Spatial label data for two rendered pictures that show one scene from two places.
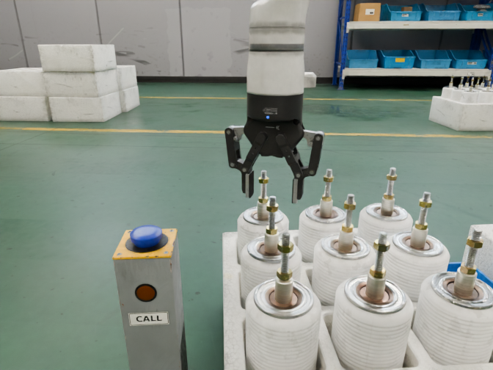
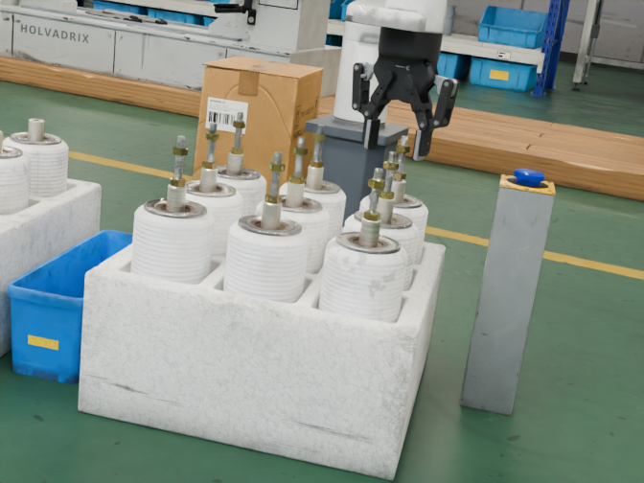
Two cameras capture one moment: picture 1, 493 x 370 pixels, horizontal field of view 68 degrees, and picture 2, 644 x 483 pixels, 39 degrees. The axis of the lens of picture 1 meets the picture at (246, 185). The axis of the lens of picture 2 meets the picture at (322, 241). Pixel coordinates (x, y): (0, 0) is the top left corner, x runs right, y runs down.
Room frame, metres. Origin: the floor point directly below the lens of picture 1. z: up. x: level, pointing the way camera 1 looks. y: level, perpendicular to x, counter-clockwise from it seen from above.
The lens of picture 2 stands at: (1.62, 0.16, 0.55)
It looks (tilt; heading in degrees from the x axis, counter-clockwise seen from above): 16 degrees down; 194
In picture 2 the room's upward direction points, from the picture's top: 7 degrees clockwise
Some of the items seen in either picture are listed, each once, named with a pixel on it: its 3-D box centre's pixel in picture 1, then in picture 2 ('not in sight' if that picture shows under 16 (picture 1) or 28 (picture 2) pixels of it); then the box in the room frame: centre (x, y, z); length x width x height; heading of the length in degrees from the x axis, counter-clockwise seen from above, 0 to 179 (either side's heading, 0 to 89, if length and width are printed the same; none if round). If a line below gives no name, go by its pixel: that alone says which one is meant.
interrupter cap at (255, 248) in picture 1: (271, 249); (382, 219); (0.50, -0.04, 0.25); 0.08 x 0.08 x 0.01
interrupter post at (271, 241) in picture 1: (271, 241); (384, 210); (0.50, -0.04, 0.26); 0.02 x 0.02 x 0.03
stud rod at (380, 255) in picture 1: (379, 259); (317, 151); (0.39, -0.16, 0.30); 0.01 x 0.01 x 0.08
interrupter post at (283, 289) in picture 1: (283, 289); (396, 192); (0.38, -0.05, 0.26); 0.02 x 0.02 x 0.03
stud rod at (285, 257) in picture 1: (285, 261); (401, 163); (0.38, -0.05, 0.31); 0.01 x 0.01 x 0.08
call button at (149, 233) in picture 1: (146, 238); (528, 178); (0.41, 0.13, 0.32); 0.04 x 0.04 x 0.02
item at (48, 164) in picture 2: not in sight; (34, 197); (0.42, -0.59, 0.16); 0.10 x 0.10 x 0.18
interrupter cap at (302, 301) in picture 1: (283, 297); (395, 200); (0.38, -0.05, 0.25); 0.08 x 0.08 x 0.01
